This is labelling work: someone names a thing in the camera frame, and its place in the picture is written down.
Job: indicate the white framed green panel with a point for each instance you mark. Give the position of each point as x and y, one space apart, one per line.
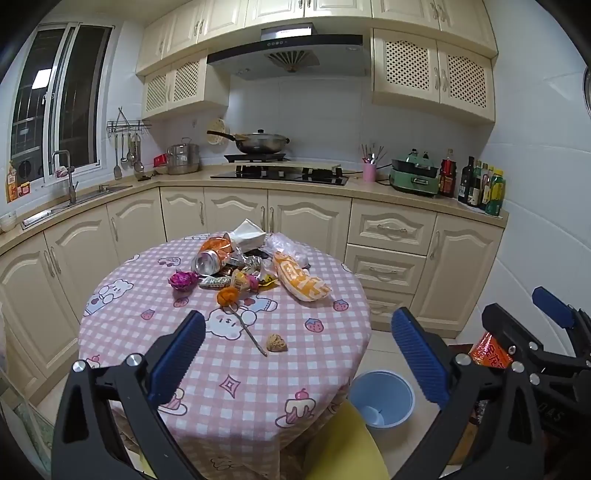
32 438

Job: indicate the cream base kitchen cabinets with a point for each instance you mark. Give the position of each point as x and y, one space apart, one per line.
304 217

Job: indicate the blue plastic bin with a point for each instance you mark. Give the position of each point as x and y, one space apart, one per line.
383 392

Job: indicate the red yellow packet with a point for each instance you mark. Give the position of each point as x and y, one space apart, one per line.
11 182

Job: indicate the steel kitchen faucet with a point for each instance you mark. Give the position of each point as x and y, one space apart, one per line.
71 189

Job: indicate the orange white snack bag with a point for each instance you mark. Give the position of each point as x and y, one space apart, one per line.
300 279

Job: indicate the small red box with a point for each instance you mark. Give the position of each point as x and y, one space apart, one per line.
160 160

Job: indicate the yellow candy wrapper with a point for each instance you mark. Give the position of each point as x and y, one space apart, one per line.
239 279

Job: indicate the cream lattice door cabinet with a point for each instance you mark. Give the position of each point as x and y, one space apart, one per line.
434 74
184 83

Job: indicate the stainless steel pot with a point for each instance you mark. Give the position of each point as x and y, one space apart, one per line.
183 159

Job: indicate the wall utensil rack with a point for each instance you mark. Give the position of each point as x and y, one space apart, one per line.
124 124

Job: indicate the white bowl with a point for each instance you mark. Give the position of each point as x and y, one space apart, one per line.
7 222

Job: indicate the row of condiment bottles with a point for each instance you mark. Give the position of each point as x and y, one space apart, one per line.
467 184

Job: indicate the orange red snack packet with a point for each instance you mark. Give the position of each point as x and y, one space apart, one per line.
489 350

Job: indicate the beige kitchen countertop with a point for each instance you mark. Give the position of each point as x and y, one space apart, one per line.
369 189

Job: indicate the green yellow snack wrapper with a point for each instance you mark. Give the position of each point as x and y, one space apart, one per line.
214 282

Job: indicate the stainless steel sink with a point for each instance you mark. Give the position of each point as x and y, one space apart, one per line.
46 214

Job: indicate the black range hood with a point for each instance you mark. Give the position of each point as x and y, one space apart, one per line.
286 46

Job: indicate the pink checked tablecloth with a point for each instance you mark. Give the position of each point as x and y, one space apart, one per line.
138 304

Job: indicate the steel wok with lid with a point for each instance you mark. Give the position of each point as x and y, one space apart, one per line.
261 143

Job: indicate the white tissue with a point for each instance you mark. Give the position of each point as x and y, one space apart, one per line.
249 235

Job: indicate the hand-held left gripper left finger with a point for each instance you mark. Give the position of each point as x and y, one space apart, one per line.
178 355

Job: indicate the purple foil candy wrapper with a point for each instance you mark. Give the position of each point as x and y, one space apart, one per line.
183 280

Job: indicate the pink scrub cloth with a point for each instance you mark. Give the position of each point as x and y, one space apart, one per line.
61 173

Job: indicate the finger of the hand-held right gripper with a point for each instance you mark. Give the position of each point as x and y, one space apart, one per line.
503 323
554 307

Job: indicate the green electric cooker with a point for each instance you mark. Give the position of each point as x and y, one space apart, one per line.
413 184

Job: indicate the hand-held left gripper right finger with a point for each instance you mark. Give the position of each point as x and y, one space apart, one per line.
418 355

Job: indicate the orange flower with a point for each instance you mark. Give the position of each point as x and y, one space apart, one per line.
226 297

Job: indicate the steel spoon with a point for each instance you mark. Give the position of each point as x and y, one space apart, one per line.
123 160

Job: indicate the crushed orange soda can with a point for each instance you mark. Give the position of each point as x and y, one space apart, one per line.
207 263

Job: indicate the clear plastic bag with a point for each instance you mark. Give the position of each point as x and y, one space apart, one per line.
288 244

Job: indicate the brown walnut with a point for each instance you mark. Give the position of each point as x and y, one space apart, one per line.
276 344

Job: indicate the cream upper cabinet row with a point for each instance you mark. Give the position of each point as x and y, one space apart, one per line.
277 9

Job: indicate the black gas stove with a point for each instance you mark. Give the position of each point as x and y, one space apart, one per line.
277 175

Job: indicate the pink candy wrapper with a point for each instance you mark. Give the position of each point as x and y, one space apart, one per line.
253 282

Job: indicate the sliding kitchen window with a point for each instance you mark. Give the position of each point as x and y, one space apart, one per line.
87 92

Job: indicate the yellow stool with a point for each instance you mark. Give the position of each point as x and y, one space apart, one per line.
346 447

